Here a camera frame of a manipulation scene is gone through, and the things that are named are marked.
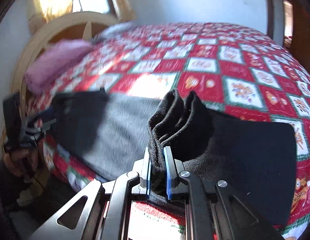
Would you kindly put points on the narrow yellow curtain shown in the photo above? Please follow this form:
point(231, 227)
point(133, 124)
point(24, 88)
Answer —
point(122, 2)

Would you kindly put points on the brown door frame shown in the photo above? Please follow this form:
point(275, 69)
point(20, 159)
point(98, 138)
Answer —
point(269, 10)

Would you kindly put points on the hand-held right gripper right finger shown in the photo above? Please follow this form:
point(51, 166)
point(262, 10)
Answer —
point(168, 172)

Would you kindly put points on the person's left hand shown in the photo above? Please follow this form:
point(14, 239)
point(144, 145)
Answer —
point(27, 160)

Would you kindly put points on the striped pillow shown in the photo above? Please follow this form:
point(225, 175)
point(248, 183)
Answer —
point(115, 30)

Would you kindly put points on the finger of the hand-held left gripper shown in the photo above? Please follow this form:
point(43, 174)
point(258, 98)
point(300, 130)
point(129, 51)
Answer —
point(46, 112)
point(44, 127)

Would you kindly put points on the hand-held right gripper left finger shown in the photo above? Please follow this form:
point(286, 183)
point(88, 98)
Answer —
point(147, 172)

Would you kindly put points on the folded pink blanket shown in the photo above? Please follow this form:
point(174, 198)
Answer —
point(52, 65)

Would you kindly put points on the brown wooden door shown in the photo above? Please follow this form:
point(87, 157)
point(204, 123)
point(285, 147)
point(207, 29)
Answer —
point(302, 30)

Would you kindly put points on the black pants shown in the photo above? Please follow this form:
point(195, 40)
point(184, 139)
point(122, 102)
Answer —
point(245, 155)

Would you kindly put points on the red checked printed bed sheet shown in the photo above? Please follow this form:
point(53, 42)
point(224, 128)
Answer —
point(207, 65)

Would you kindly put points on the wide yellow curtain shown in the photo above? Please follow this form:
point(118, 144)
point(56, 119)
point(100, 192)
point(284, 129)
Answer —
point(50, 0)

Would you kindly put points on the cream and wood headboard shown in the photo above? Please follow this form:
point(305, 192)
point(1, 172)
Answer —
point(70, 20)

